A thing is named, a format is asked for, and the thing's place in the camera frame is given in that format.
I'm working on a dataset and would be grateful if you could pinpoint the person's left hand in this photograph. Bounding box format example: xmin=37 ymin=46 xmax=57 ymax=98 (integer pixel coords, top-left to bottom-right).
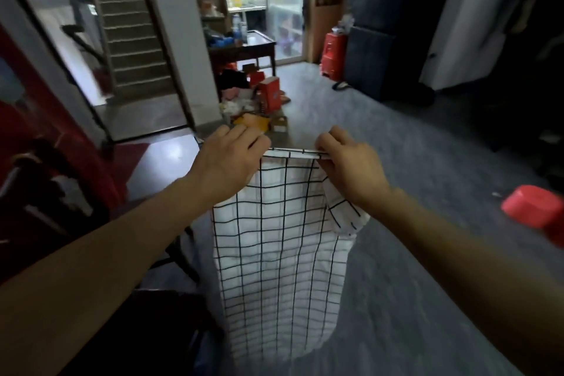
xmin=183 ymin=124 xmax=272 ymax=207

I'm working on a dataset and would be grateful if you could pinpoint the person's right hand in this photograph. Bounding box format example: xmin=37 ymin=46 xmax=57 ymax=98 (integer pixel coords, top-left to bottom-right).
xmin=315 ymin=126 xmax=395 ymax=220

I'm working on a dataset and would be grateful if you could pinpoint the person's left forearm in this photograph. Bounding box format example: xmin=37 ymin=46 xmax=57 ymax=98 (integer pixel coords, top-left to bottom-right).
xmin=0 ymin=176 xmax=212 ymax=376

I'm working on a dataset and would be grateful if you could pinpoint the person's right forearm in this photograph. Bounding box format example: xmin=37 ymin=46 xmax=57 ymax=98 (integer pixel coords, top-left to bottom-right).
xmin=368 ymin=190 xmax=564 ymax=376

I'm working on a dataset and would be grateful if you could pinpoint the white plastic bag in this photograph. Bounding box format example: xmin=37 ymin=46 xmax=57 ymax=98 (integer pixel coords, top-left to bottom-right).
xmin=220 ymin=87 xmax=261 ymax=119

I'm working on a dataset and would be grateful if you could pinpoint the red gift box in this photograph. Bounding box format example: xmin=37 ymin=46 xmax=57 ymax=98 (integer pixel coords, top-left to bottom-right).
xmin=257 ymin=76 xmax=283 ymax=115

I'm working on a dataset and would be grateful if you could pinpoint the red door mat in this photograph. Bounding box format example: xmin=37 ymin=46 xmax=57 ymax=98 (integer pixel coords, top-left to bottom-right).
xmin=103 ymin=142 xmax=150 ymax=180

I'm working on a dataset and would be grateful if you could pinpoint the dark refrigerator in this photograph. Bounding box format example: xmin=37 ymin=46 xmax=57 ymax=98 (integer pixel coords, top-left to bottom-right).
xmin=343 ymin=0 xmax=400 ymax=103

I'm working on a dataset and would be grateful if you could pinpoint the dark wooden side table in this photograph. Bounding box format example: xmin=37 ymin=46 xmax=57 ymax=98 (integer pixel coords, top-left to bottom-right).
xmin=207 ymin=29 xmax=277 ymax=99

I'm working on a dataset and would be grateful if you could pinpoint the wooden cupboard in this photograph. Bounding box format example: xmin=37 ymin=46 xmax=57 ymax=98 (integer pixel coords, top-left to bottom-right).
xmin=304 ymin=0 xmax=353 ymax=65

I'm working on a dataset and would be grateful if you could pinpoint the staircase with railing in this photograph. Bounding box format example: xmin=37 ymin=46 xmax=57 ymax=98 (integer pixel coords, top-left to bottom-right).
xmin=61 ymin=0 xmax=177 ymax=101

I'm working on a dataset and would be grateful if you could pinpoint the glass sliding door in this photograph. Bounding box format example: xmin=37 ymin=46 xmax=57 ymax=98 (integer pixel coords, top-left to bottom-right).
xmin=263 ymin=0 xmax=306 ymax=62

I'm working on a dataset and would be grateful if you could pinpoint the dark wooden chair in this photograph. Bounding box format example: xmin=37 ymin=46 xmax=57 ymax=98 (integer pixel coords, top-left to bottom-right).
xmin=0 ymin=137 xmax=111 ymax=257

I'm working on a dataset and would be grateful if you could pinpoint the dark chair with garment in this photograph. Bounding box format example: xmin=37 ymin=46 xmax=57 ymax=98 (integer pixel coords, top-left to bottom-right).
xmin=478 ymin=0 xmax=564 ymax=187

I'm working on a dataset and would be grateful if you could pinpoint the large red upright panel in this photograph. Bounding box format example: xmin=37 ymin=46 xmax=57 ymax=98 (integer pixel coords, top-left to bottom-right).
xmin=0 ymin=23 xmax=129 ymax=284

